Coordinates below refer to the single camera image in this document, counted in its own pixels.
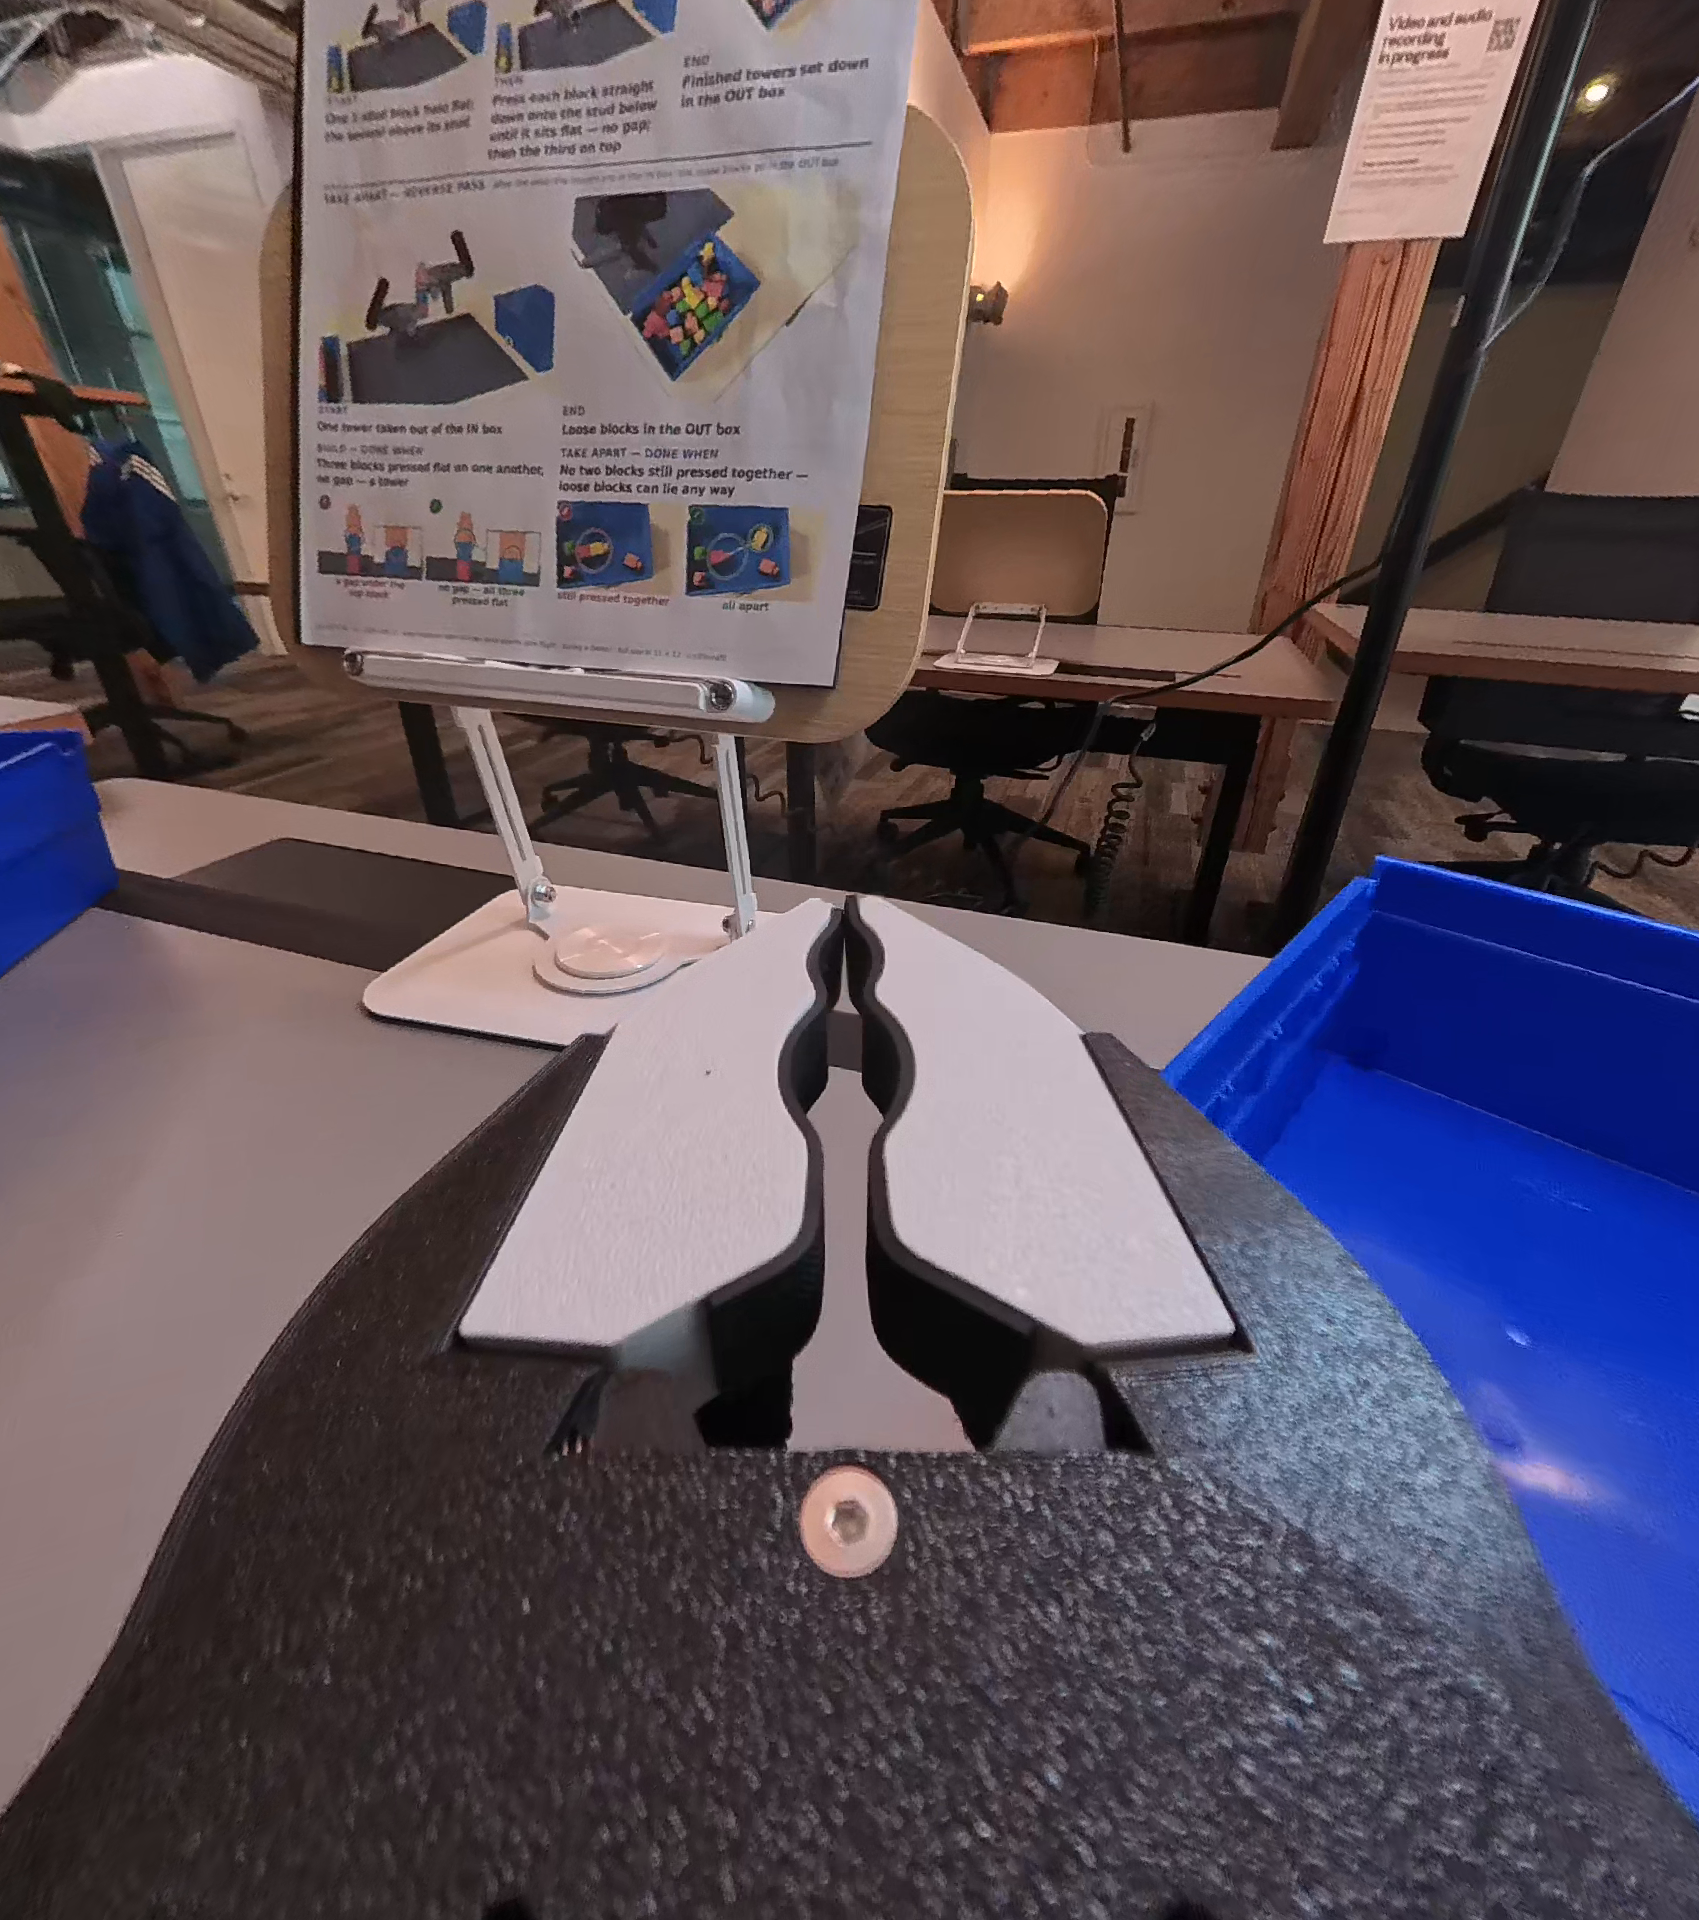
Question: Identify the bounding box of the wooden desk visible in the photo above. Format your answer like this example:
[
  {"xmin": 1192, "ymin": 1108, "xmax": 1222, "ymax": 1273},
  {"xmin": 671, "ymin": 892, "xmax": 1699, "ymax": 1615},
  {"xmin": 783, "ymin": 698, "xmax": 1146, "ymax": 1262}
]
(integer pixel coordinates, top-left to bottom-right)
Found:
[
  {"xmin": 1308, "ymin": 601, "xmax": 1699, "ymax": 708},
  {"xmin": 908, "ymin": 616, "xmax": 1339, "ymax": 932}
]

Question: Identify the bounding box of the small rounded wooden board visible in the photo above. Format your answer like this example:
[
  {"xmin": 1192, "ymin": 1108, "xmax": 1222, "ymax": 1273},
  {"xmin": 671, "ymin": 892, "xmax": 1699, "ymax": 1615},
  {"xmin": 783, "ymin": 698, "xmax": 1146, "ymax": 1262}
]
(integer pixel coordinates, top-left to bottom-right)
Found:
[{"xmin": 934, "ymin": 491, "xmax": 1109, "ymax": 624}]

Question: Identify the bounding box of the coiled black cable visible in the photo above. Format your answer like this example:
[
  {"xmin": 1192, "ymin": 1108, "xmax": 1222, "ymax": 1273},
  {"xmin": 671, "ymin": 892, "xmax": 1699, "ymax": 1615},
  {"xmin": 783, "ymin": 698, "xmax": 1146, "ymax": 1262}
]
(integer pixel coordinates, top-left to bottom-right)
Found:
[{"xmin": 1081, "ymin": 721, "xmax": 1153, "ymax": 920}]

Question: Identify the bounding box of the white laptop stand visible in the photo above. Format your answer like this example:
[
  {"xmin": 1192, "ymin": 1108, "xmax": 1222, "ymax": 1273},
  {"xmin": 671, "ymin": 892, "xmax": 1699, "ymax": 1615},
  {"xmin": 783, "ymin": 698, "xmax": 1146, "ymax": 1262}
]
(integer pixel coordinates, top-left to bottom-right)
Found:
[{"xmin": 932, "ymin": 601, "xmax": 1063, "ymax": 677}]

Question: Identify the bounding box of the white notice sheet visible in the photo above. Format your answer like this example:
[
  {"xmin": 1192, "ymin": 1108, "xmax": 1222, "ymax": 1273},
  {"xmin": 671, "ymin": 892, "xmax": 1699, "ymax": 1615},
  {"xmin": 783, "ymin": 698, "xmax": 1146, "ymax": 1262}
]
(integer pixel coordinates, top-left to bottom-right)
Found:
[{"xmin": 1323, "ymin": 0, "xmax": 1542, "ymax": 247}]

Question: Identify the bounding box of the black office chair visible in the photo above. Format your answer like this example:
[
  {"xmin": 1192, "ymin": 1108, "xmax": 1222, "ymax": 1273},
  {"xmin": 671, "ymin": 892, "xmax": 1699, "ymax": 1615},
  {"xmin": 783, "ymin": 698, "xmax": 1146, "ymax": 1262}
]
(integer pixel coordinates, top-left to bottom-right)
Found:
[
  {"xmin": 866, "ymin": 692, "xmax": 1166, "ymax": 880},
  {"xmin": 526, "ymin": 718, "xmax": 693, "ymax": 842},
  {"xmin": 1419, "ymin": 488, "xmax": 1699, "ymax": 903}
]

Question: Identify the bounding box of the blue jacket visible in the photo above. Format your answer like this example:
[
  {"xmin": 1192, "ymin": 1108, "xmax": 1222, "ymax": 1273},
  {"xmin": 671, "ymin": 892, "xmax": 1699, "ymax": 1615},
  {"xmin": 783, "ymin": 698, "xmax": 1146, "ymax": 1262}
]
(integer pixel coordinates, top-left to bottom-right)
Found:
[{"xmin": 81, "ymin": 440, "xmax": 260, "ymax": 685}]

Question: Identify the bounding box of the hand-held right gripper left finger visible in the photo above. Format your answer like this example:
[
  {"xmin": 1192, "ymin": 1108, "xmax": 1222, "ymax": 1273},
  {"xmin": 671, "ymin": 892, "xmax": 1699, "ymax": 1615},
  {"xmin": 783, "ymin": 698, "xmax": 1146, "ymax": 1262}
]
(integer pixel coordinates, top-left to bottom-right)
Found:
[{"xmin": 458, "ymin": 900, "xmax": 852, "ymax": 1449}]

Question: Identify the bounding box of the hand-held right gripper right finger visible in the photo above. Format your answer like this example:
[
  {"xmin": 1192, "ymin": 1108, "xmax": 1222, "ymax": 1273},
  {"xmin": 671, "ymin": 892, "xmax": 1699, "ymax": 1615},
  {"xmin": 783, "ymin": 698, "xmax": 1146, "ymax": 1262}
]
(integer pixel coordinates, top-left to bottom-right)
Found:
[{"xmin": 846, "ymin": 895, "xmax": 1238, "ymax": 1454}]

